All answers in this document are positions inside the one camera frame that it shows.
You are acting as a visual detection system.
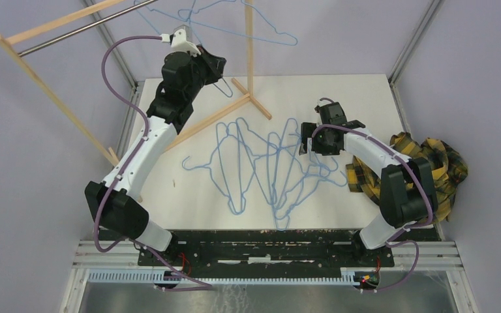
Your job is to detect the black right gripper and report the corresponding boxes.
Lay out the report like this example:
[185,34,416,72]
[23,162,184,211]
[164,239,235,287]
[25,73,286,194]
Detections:
[299,121,341,155]

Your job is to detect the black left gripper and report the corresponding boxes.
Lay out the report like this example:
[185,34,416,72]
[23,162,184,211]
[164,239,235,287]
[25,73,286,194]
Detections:
[185,44,226,101]

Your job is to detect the blue wire hanger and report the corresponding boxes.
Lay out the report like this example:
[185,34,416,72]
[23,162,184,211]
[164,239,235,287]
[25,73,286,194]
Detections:
[181,119,252,216]
[234,117,280,211]
[266,118,305,231]
[177,0,299,46]
[298,152,348,205]
[134,0,234,99]

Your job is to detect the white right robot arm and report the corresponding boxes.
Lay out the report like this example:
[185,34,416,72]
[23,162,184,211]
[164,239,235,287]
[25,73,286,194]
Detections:
[299,102,438,266]

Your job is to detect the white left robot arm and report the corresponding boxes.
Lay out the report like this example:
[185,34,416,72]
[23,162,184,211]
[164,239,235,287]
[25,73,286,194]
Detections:
[84,45,227,265]

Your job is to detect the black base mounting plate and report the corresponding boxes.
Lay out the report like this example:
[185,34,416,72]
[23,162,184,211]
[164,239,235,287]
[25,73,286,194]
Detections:
[137,228,442,280]

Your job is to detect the yellow plaid shirt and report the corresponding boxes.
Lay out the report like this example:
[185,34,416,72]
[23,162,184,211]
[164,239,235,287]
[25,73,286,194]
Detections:
[346,132,468,223]

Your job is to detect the metal rack rod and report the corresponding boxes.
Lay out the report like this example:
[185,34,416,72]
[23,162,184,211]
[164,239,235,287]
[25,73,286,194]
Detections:
[18,0,157,57]

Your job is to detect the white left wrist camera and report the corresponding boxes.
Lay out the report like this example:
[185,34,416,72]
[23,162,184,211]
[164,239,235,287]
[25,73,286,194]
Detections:
[170,25,201,57]

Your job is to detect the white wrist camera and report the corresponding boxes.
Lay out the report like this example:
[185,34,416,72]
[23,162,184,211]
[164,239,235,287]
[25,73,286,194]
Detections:
[314,104,326,114]
[170,25,201,57]

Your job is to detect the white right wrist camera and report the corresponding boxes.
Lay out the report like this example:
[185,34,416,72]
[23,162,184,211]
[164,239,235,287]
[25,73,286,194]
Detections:
[314,104,326,114]

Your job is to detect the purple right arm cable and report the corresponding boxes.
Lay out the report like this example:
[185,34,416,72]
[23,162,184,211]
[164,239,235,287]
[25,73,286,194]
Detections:
[311,124,434,293]

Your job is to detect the white toothed cable strip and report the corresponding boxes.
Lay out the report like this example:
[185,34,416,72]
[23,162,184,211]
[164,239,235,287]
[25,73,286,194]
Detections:
[87,269,359,286]

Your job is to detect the aluminium frame rails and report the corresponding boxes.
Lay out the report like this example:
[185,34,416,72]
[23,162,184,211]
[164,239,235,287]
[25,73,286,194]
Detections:
[60,0,478,313]

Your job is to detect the wooden clothes rack frame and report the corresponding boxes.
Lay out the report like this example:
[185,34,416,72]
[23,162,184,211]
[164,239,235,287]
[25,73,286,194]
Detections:
[0,0,273,201]

